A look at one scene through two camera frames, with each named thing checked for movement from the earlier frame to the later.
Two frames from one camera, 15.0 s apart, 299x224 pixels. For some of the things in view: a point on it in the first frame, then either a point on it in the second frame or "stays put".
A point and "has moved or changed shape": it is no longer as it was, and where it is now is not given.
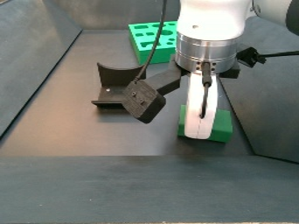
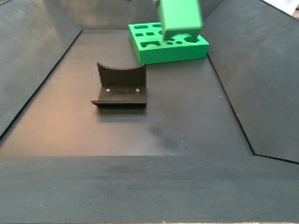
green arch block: x=222 y=129 has moved or changed shape
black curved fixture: x=115 y=81 stays put
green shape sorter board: x=144 y=35 stays put
